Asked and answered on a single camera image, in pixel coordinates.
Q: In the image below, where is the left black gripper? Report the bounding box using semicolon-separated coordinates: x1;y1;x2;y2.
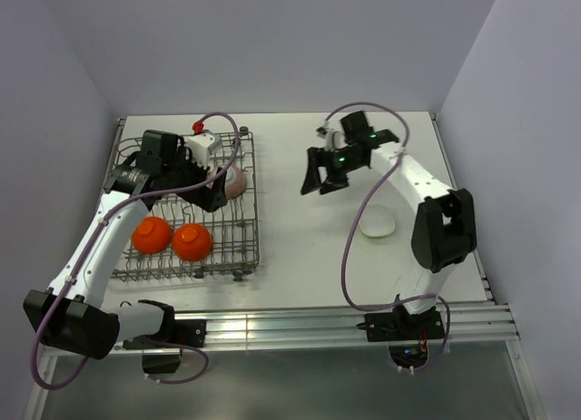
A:
162;147;227;212

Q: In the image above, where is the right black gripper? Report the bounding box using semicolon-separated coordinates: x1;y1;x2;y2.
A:
300;146;365;195

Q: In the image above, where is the dark patterned bottom bowl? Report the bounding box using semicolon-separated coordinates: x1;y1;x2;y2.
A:
224;166;247;200

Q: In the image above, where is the plain orange bowl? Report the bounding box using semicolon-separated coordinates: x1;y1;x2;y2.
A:
131;216;173;255
172;223;213;261

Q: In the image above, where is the white square bowl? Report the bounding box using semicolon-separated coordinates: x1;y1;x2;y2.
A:
359;204;396;239

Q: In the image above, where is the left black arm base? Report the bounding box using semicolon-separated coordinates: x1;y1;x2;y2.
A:
122;318;210;385

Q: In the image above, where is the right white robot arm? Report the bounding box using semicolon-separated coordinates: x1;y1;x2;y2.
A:
300;111;477;338

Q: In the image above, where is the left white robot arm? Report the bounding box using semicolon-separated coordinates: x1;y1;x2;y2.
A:
24;130;226;359

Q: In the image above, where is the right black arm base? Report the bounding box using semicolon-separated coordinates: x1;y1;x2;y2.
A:
357;306;446;368

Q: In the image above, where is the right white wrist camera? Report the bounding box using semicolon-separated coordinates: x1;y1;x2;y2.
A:
316;122;346;151

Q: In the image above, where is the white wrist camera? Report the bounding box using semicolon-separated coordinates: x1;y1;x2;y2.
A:
316;122;346;151
184;122;222;168

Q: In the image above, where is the grey wire dish rack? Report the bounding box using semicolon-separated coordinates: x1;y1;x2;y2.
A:
112;128;260;283

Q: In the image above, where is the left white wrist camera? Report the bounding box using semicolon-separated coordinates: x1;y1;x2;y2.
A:
184;122;222;168

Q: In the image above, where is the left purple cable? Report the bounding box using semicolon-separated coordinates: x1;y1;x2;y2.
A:
32;111;241;390

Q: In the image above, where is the aluminium mounting rail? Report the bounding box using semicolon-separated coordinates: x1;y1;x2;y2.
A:
176;302;520;352

